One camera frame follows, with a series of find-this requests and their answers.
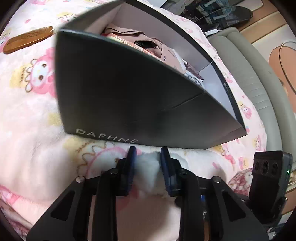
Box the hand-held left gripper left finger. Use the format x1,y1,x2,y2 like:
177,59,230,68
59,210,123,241
25,146,137,241

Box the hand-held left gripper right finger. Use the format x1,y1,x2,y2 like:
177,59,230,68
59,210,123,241
160,146,270,241

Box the white fluffy plush toy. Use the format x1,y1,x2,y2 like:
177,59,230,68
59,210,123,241
133,152,183,209

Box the black cardboard box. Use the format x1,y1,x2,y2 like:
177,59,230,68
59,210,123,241
54,0,248,150

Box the brown wooden comb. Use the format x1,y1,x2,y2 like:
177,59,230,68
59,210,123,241
3,26,55,55

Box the pink patterned cloth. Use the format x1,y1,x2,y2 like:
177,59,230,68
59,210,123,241
228,169,255,198

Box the white blue green packet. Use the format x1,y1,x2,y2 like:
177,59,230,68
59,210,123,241
184,72,205,88

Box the brown patterned packet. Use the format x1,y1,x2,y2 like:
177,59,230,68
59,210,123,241
184,61,204,80

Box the pink cartoon printed blanket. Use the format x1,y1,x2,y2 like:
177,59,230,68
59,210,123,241
0,0,269,241

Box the beige padded sofa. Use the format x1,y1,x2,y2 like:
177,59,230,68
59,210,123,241
208,27,296,172

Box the pink fabric pouch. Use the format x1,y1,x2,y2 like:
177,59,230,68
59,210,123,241
102,23,185,72

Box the black glass table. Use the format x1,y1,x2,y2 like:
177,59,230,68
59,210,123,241
180,0,253,32

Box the thin cable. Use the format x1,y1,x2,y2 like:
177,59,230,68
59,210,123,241
279,40,296,93

